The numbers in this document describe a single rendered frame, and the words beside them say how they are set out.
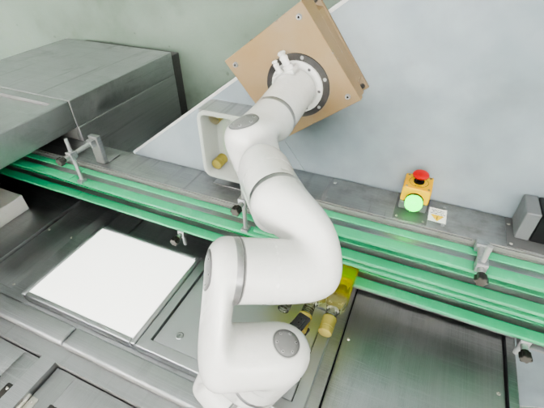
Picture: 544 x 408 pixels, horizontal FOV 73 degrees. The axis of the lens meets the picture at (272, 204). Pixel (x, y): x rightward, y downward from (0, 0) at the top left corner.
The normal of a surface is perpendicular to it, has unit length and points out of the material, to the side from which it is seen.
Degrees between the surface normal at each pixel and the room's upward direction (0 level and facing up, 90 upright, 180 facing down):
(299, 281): 53
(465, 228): 90
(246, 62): 5
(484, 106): 0
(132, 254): 90
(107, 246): 90
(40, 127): 90
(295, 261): 79
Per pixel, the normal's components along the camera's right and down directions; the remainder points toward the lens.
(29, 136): 0.92, 0.24
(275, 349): 0.33, -0.55
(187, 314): -0.01, -0.78
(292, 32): -0.37, 0.64
